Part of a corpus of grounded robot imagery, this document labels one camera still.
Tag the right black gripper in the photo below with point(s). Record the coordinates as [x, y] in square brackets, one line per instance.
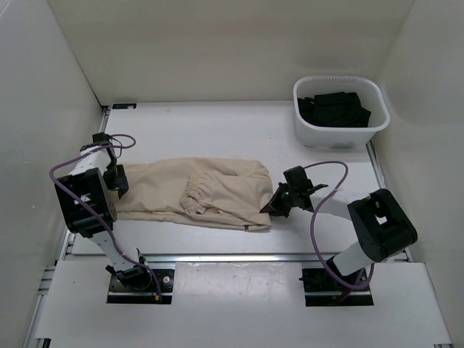
[270, 208]

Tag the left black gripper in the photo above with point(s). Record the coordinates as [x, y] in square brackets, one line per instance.
[119, 183]

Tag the beige trousers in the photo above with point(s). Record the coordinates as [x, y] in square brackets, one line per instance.
[200, 191]

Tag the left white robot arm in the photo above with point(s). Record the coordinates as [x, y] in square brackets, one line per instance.
[84, 187]

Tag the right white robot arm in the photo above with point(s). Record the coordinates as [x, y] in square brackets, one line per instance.
[352, 268]

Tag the white plastic basket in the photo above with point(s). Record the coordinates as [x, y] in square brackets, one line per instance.
[370, 96]

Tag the black folded garment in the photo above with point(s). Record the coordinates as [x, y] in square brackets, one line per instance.
[336, 110]

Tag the front aluminium rail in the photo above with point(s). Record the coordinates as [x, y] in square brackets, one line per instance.
[260, 257]

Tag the left aluminium frame rail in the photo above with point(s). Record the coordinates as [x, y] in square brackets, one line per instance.
[30, 339]

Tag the aluminium frame rail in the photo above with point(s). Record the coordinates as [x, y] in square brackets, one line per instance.
[30, 339]
[396, 233]

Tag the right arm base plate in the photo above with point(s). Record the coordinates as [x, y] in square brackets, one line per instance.
[321, 290]

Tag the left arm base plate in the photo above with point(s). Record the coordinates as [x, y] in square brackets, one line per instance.
[141, 289]

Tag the right aluminium frame rail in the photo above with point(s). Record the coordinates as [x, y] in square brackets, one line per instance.
[396, 233]

